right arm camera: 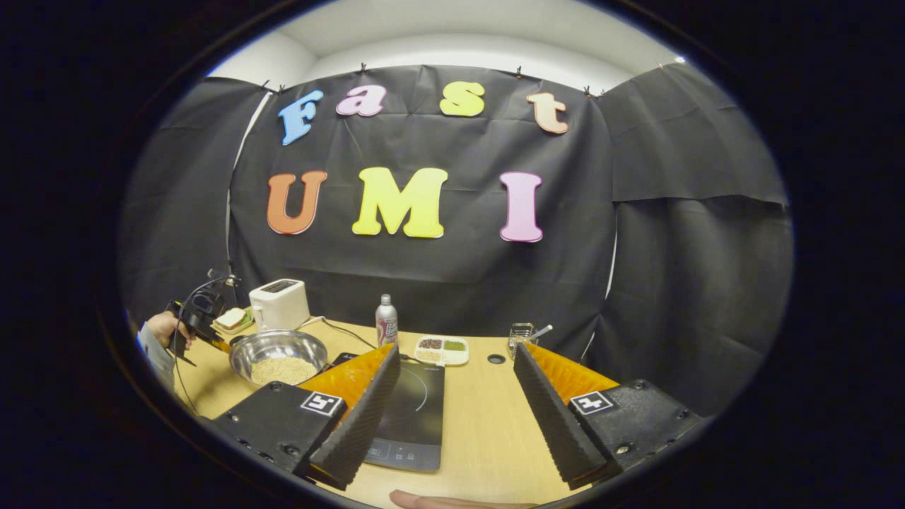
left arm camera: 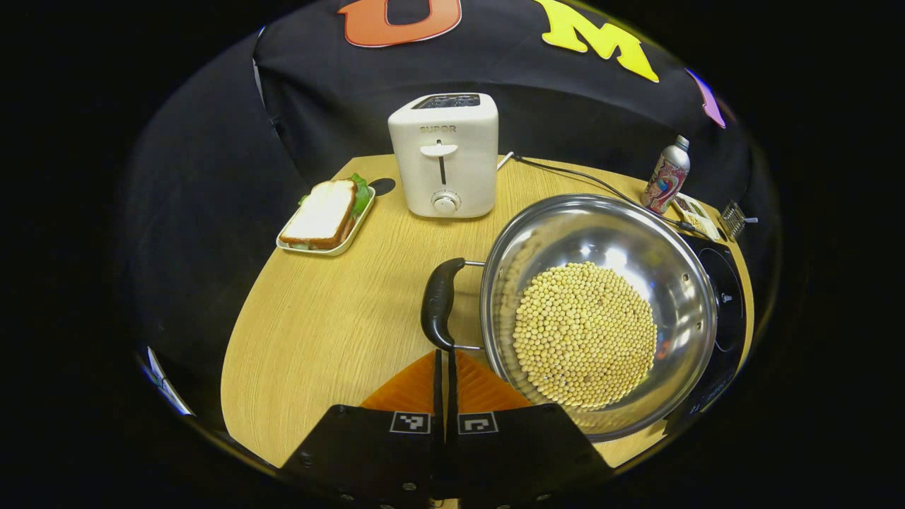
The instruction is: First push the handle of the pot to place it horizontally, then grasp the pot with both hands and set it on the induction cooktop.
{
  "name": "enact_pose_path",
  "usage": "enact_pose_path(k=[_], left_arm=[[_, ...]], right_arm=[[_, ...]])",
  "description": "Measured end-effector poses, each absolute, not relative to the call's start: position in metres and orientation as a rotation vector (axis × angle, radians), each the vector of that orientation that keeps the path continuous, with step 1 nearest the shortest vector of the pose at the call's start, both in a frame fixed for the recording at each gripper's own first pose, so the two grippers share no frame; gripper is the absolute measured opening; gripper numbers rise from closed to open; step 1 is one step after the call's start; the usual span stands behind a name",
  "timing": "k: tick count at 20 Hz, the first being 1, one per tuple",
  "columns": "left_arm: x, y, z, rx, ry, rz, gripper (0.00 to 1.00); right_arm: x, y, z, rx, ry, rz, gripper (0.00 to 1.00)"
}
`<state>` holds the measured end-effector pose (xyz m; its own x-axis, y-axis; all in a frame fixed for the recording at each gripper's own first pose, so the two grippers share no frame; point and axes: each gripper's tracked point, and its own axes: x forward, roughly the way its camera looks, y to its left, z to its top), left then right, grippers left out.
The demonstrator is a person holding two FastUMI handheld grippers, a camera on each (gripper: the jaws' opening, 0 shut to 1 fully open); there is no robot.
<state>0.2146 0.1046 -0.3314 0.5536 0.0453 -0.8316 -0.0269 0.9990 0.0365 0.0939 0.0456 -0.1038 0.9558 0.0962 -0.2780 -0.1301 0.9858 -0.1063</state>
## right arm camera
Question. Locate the black induction cooktop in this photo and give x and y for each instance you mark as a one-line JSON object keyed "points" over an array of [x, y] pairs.
{"points": [[410, 417]]}

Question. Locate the toy bread slice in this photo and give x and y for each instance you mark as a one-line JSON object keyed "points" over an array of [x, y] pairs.
{"points": [[230, 318]]}

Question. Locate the metal spoon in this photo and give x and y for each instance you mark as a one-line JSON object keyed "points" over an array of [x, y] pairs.
{"points": [[541, 331]]}

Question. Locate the clear utensil holder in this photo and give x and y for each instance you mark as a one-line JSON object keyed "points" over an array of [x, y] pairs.
{"points": [[520, 341]]}

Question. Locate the silver bottle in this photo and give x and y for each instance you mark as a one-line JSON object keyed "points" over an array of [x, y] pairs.
{"points": [[386, 322]]}

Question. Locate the black backdrop cloth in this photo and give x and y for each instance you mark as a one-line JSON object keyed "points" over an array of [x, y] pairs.
{"points": [[459, 283]]}

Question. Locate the white divided seed tray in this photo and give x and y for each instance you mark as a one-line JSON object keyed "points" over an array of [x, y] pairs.
{"points": [[442, 351]]}

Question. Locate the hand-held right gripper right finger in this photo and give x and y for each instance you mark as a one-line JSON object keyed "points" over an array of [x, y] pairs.
{"points": [[548, 417]]}

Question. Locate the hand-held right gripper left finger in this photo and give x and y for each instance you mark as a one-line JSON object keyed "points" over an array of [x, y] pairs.
{"points": [[360, 417]]}

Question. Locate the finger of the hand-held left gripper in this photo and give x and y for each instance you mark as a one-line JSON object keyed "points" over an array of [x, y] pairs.
{"points": [[219, 346]]}

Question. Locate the pile of soybeans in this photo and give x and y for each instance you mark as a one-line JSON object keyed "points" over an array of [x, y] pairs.
{"points": [[283, 370]]}

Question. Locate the white toaster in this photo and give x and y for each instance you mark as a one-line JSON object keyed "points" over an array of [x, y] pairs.
{"points": [[279, 305]]}

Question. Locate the green plate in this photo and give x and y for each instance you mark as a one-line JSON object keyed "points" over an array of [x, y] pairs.
{"points": [[244, 326]]}

